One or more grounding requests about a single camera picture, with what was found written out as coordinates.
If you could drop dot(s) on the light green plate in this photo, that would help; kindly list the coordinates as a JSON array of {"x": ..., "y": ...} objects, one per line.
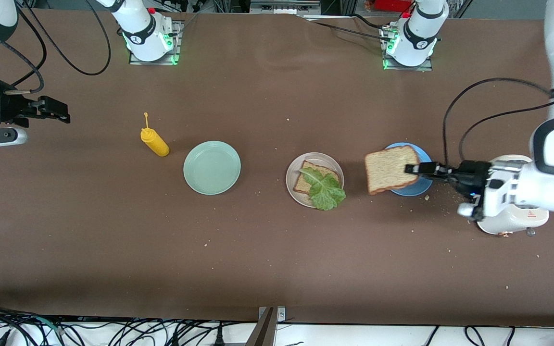
[{"x": 212, "y": 168}]

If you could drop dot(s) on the dark grey metal post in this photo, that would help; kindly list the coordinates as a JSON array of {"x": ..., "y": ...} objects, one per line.
[{"x": 263, "y": 331}]

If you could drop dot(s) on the red box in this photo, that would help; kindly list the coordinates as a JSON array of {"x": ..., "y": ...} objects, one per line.
[{"x": 392, "y": 5}]

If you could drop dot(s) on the green lettuce leaf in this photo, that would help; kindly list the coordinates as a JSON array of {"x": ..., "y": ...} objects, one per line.
[{"x": 325, "y": 191}]

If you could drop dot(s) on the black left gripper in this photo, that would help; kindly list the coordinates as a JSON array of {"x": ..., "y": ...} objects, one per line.
[{"x": 472, "y": 174}]

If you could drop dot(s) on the white toaster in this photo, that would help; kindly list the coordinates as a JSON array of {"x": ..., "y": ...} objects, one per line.
[{"x": 512, "y": 218}]

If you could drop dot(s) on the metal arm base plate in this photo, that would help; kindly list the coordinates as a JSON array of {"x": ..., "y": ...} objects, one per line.
[
  {"x": 407, "y": 68},
  {"x": 152, "y": 63}
]

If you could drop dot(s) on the brown bread slice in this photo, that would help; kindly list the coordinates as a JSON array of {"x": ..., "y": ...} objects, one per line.
[
  {"x": 301, "y": 184},
  {"x": 390, "y": 169}
]

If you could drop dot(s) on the beige plate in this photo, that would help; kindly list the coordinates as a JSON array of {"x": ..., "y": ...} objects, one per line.
[{"x": 327, "y": 158}]

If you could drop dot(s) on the blue plate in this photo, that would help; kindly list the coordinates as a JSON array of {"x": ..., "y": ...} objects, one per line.
[{"x": 414, "y": 188}]

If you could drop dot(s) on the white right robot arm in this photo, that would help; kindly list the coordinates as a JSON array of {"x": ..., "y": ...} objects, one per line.
[{"x": 137, "y": 29}]

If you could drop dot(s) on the grey metal equipment box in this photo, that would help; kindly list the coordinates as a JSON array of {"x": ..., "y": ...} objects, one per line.
[{"x": 284, "y": 6}]

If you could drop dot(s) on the yellow squeeze bottle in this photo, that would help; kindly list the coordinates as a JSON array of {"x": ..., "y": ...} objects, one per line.
[{"x": 156, "y": 144}]

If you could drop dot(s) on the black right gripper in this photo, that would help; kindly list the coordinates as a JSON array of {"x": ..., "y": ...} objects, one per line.
[{"x": 7, "y": 105}]

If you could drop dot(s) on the silver table edge bracket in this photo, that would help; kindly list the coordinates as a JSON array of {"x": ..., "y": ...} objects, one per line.
[{"x": 282, "y": 315}]

